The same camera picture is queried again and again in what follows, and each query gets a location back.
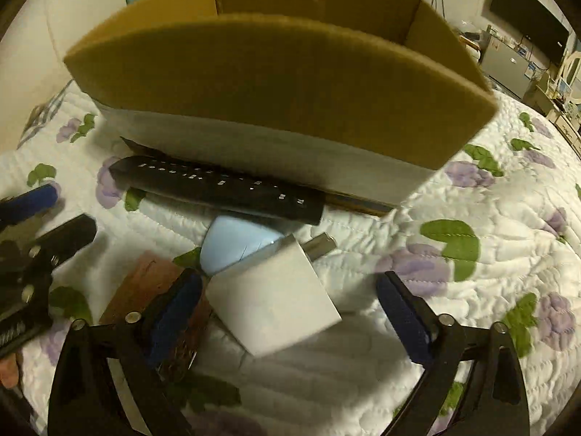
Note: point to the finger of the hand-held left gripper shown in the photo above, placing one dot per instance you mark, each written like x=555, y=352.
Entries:
x=31, y=200
x=68, y=236

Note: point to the brown cardboard box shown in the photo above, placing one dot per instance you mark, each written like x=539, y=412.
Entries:
x=272, y=77

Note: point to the white power adapter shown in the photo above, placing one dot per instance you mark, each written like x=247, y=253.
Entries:
x=272, y=299

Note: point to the black wall television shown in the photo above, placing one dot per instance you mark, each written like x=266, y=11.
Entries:
x=531, y=13

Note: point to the brown leather wallet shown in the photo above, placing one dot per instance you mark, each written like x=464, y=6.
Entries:
x=136, y=281

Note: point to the grey cabinet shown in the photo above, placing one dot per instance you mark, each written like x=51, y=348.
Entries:
x=508, y=63

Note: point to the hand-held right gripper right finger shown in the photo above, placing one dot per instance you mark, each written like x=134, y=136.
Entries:
x=404, y=322

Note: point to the person's left hand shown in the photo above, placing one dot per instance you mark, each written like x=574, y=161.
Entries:
x=8, y=370

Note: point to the white floral quilt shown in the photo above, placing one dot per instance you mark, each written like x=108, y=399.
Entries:
x=327, y=381

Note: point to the white padded headboard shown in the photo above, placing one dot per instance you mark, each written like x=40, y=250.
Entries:
x=54, y=32

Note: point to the white dresser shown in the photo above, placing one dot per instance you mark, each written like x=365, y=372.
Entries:
x=560, y=109

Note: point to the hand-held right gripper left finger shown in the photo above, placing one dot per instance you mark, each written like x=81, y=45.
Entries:
x=174, y=318

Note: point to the black remote control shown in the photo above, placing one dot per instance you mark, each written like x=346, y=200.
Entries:
x=218, y=190

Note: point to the light blue computer mouse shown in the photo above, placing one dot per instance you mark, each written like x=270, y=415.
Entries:
x=231, y=245

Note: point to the plaid pillow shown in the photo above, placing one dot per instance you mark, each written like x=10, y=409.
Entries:
x=41, y=122

